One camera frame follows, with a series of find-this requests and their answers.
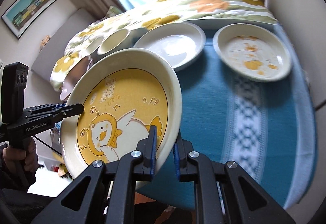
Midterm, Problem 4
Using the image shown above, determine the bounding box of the pink handled bowl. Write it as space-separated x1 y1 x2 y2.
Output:
60 56 93 101

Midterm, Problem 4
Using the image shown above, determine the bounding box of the yellow bear duck plate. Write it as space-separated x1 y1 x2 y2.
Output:
60 48 182 178

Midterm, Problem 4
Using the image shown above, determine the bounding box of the small white bowl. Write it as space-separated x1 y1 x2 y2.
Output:
85 36 104 55

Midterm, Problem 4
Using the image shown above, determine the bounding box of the cream ceramic bowl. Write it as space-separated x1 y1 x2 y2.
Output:
97 29 132 56

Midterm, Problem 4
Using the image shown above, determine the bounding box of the plain white deep plate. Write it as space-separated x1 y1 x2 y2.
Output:
134 22 206 72

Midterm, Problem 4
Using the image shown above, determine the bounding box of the white duck cartoon plate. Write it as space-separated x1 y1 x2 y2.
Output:
213 23 292 82

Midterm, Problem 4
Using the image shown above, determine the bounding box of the person's left hand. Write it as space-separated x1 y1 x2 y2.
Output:
3 138 38 173

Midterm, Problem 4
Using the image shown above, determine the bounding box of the grey padded headboard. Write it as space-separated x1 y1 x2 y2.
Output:
30 9 96 81

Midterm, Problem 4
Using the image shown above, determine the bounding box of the small plush toy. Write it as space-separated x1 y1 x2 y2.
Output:
40 35 51 50

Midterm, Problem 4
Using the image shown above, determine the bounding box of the blue patterned tablecloth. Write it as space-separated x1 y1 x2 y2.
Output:
137 20 318 210

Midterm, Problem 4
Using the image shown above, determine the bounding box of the framed harbour houses picture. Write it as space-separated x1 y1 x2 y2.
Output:
1 0 57 39

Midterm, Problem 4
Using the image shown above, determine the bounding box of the green patterned pillow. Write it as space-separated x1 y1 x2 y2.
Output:
101 5 123 20

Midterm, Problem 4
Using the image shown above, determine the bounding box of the floral striped duvet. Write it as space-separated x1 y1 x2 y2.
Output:
50 0 278 92

